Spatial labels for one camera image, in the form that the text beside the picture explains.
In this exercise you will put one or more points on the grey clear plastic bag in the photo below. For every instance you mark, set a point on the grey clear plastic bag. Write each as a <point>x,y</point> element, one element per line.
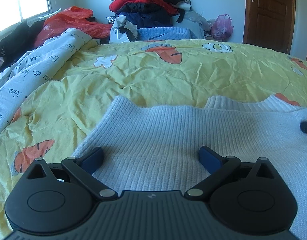
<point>197,23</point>

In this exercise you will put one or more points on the red plastic bag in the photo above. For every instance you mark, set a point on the red plastic bag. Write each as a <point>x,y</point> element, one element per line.
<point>66,22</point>

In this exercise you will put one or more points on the black cloth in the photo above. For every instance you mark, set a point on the black cloth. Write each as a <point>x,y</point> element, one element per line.
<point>11,38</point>

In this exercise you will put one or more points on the yellow carrot print bed sheet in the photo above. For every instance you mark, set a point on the yellow carrot print bed sheet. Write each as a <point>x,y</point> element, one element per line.
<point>168,75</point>

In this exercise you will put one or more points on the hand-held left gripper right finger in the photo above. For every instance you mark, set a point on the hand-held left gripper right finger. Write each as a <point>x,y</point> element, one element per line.
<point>209,160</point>

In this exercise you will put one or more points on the window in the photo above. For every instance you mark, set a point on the window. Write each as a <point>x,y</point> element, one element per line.
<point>21,0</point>

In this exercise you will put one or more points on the navy blue jacket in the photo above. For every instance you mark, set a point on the navy blue jacket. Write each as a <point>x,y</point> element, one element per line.
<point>148,18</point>

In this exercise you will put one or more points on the pink plastic bag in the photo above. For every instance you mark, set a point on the pink plastic bag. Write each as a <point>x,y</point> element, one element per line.
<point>222,27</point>

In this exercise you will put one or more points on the white knit sweater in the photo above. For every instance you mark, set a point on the white knit sweater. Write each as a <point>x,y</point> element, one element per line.
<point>168,135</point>

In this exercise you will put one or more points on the brown wooden door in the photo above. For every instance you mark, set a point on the brown wooden door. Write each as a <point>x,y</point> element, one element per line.
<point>271,15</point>

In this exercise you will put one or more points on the white printed quilt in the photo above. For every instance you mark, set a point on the white printed quilt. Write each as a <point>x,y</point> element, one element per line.
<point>36,65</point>

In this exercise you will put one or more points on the white plastic bag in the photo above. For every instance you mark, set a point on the white plastic bag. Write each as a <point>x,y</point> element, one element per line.
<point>121,31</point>

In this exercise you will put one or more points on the light blue knit cloth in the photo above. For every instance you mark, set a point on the light blue knit cloth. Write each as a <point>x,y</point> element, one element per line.
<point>163,33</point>

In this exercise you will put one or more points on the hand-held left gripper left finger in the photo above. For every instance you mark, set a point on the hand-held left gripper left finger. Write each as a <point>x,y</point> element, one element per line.
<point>91,160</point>

